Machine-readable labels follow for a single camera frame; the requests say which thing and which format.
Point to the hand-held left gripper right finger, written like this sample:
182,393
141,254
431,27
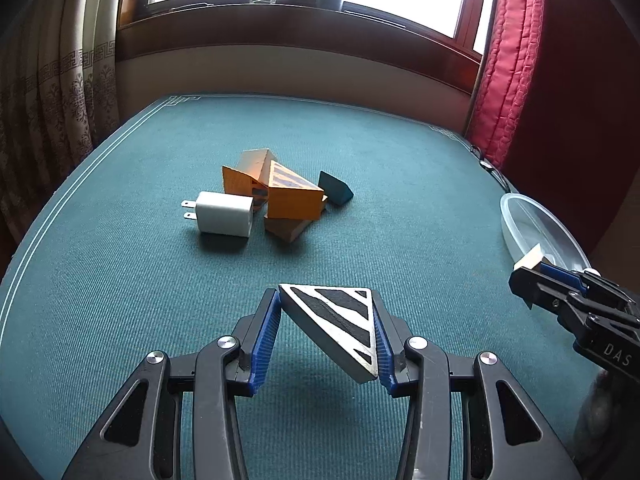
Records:
384,355

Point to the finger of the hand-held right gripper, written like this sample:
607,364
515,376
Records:
532,285
565,274

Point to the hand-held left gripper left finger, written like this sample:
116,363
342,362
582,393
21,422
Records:
264,347

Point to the white wedge block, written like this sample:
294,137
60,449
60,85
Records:
529,259

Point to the clear plastic container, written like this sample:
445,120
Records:
537,225

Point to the black white striped triangular block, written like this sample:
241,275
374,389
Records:
327,322

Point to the brown wooden block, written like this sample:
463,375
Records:
284,230

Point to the white charger plug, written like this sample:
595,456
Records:
225,213

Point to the orange block with black stripes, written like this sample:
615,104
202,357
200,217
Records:
292,195

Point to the plain orange triangular block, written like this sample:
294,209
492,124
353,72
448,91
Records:
239,180

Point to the teal wedge block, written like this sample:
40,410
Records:
336,187

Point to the person's right hand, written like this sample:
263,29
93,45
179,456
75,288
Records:
607,415

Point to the green felt table cover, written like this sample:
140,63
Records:
150,285

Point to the red quilted cloth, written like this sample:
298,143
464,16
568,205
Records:
505,60

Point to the beige patterned curtain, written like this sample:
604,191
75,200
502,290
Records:
55,90

